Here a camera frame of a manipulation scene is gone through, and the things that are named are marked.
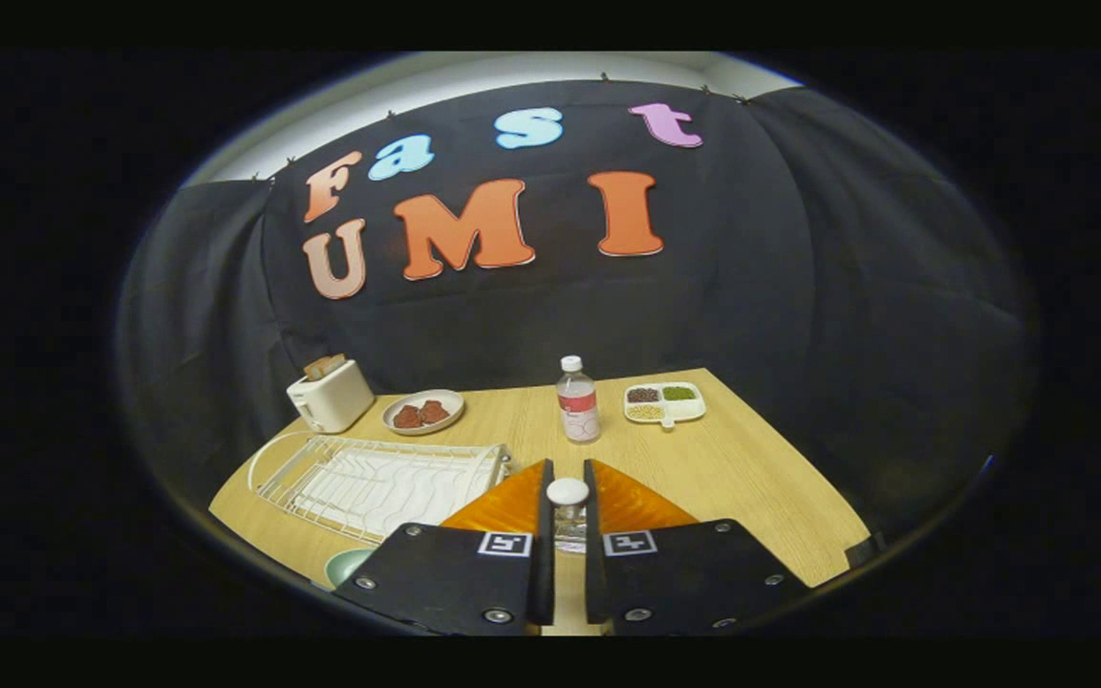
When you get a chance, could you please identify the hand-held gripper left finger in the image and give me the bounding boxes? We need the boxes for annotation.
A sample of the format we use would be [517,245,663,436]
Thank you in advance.
[333,459,557,636]

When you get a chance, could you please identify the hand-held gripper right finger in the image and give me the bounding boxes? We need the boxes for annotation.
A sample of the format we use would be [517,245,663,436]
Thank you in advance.
[584,459,810,636]

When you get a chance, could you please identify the white wire dish rack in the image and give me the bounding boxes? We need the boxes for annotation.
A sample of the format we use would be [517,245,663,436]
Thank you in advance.
[247,432,513,548]

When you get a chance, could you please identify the green plate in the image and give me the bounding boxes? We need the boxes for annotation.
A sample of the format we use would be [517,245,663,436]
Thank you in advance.
[324,548,379,591]

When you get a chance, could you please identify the beige plate with meat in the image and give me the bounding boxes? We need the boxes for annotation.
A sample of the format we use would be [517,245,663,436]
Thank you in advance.
[381,389,466,437]

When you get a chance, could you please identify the white divided dish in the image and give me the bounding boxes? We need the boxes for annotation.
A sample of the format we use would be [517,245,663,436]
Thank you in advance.
[623,381,707,431]

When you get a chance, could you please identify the clear bottle with red label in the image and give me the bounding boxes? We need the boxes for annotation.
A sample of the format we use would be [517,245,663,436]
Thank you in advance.
[555,355,602,445]

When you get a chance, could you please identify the white toaster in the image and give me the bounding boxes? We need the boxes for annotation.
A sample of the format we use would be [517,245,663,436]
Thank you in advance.
[286,358,377,435]

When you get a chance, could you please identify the black backdrop cloth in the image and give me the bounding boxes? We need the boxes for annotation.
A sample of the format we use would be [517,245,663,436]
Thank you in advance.
[116,81,1039,574]

